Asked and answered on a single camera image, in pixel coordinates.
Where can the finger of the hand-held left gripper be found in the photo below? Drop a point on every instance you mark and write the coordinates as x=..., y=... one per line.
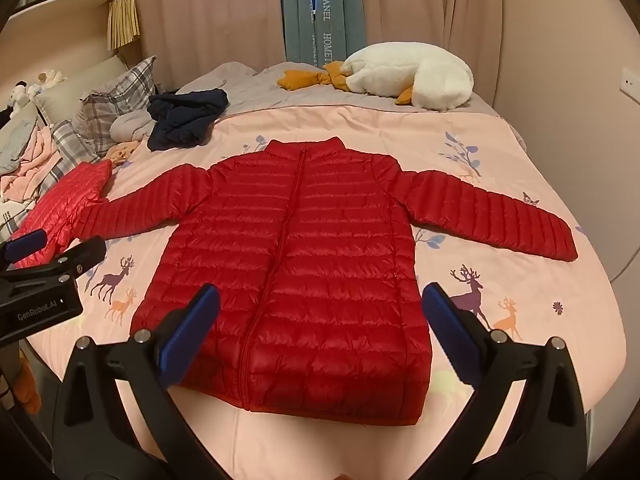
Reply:
x=75, y=260
x=27, y=244

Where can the small blond doll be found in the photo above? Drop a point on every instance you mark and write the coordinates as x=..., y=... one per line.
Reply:
x=122, y=151

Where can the straw tassel hanging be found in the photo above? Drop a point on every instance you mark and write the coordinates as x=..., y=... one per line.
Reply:
x=123, y=22

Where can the light red down jacket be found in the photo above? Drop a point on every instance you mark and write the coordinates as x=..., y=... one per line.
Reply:
x=55, y=205

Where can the white plush dog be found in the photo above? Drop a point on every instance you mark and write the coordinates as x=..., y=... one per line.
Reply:
x=19, y=95

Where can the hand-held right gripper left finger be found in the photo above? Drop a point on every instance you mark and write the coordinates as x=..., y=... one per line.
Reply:
x=192, y=327

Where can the white wall socket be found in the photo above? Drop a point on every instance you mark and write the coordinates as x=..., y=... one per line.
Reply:
x=631, y=82

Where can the white goose plush toy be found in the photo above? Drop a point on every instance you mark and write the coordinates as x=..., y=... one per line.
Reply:
x=420, y=75

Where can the dark red down jacket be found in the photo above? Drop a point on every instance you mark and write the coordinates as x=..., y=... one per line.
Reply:
x=310, y=260

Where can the navy blue garment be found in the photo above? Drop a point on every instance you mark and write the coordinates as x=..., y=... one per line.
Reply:
x=185, y=115

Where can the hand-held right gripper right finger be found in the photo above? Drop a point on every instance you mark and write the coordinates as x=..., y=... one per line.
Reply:
x=450, y=330

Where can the pink clothes pile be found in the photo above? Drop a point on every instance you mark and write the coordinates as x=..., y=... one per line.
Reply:
x=30, y=167

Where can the blue curtain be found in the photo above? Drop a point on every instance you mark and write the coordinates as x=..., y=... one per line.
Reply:
x=325, y=5

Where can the beige padded headboard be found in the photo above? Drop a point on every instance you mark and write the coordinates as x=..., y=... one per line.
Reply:
x=85, y=77

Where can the beige plush toy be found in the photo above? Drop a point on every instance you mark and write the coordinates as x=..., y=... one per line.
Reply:
x=50, y=77

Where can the grey blue cloth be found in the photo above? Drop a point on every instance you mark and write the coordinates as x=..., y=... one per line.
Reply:
x=15, y=140

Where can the large plaid pillow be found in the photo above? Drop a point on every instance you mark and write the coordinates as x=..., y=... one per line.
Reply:
x=122, y=87

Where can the grey garment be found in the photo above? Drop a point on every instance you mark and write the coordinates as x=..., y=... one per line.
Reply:
x=130, y=125

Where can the pink deer printed blanket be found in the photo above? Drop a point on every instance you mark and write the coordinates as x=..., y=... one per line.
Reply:
x=350, y=125

